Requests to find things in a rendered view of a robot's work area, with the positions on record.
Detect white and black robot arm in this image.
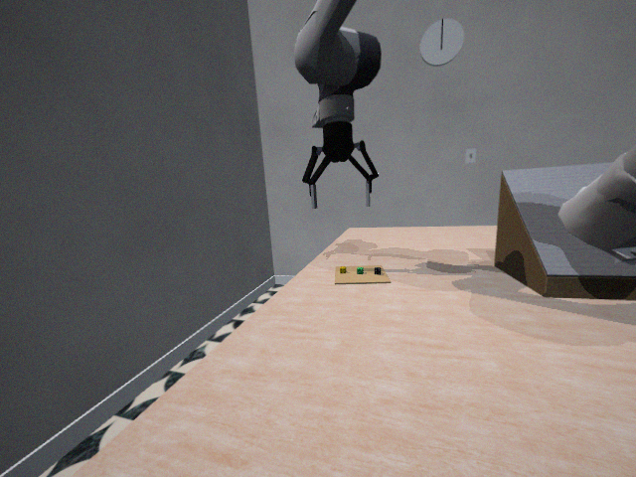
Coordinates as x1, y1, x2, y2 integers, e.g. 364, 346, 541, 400
294, 0, 636, 261

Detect tan square mat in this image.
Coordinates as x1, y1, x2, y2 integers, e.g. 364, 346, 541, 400
335, 265, 391, 284

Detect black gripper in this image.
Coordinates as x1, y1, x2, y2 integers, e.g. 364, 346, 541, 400
302, 121, 379, 209

